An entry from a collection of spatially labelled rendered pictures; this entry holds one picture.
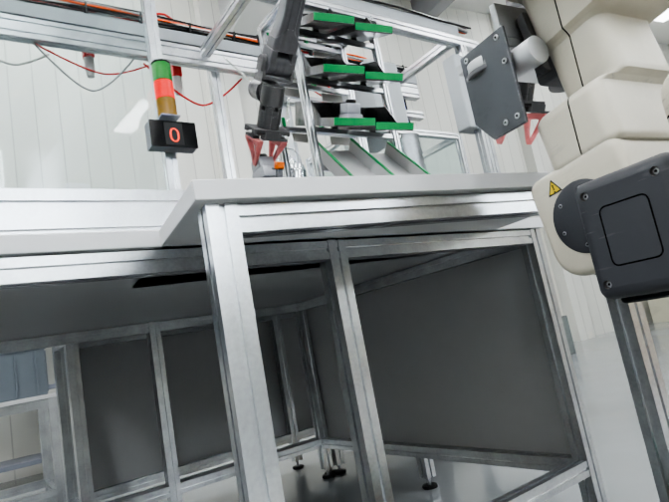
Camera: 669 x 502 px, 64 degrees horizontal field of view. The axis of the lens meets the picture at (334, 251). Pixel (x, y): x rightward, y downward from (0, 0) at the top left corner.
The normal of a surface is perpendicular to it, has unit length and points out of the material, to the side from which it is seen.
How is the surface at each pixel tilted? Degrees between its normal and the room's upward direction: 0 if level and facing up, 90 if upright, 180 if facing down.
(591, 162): 90
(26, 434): 90
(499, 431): 90
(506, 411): 90
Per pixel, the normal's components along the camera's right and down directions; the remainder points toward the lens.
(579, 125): -0.88, 0.08
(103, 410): 0.56, -0.24
